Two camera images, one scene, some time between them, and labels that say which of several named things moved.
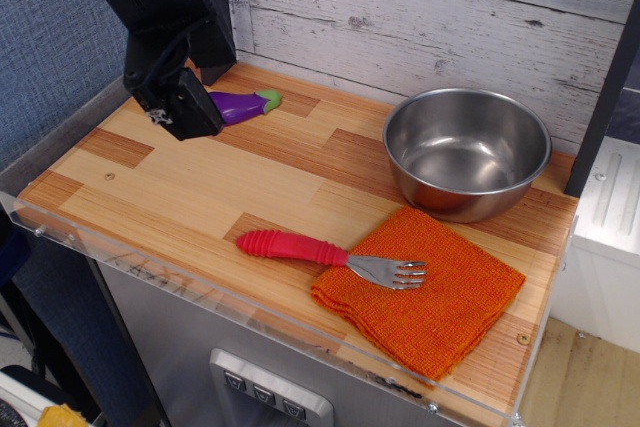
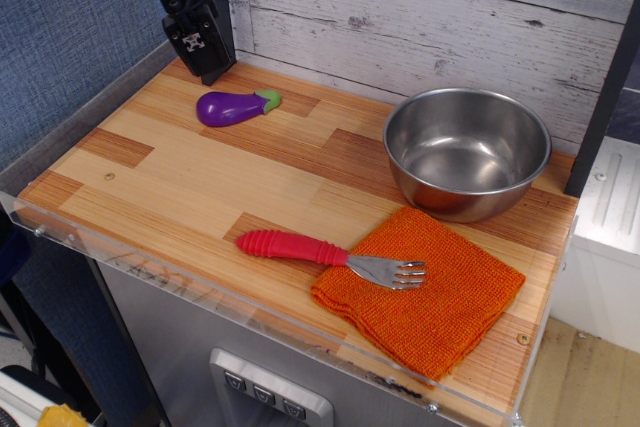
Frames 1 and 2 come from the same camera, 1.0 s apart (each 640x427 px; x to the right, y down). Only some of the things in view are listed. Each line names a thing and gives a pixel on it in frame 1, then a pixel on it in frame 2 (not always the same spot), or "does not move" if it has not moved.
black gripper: x=180 y=104 to x=195 y=38
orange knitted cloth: x=437 y=323 does not move
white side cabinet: x=600 y=292 does not move
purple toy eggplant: x=235 y=107 does not move
